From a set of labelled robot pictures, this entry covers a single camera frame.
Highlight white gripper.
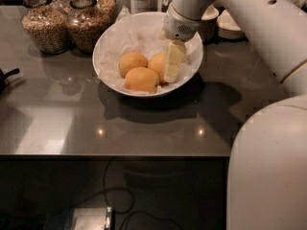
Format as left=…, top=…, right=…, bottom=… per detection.
left=163, top=3, right=201, bottom=82

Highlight orange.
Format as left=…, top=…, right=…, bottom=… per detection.
left=118, top=52, right=148, bottom=78
left=148, top=53, right=166, bottom=83
left=125, top=67, right=159, bottom=94

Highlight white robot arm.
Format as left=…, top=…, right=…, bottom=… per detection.
left=164, top=0, right=307, bottom=230

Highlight white bowl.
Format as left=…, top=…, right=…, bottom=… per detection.
left=91, top=11, right=204, bottom=99

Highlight left stack paper bowls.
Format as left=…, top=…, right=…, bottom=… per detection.
left=199, top=5, right=219, bottom=42

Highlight stack paper bowls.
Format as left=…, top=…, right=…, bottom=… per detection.
left=199, top=5, right=219, bottom=42
left=217, top=10, right=245, bottom=39

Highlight white paper liner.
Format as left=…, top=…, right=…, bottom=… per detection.
left=95, top=6, right=203, bottom=96

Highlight right stack paper bowls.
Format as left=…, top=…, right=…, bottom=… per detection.
left=217, top=10, right=245, bottom=39

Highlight back glass grain jar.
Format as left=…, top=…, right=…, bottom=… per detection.
left=97, top=0, right=117, bottom=23

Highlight glass grain jar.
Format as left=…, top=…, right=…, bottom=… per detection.
left=97, top=0, right=117, bottom=23
left=65, top=0, right=110, bottom=54
left=21, top=0, right=70, bottom=55

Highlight middle glass grain jar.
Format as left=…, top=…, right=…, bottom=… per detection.
left=65, top=0, right=110, bottom=54

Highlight left glass grain jar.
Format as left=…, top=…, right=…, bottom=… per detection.
left=21, top=0, right=70, bottom=55

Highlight metal box below table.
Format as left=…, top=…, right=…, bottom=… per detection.
left=43, top=207, right=113, bottom=230

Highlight black handle object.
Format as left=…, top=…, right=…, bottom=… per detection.
left=0, top=68, right=20, bottom=94

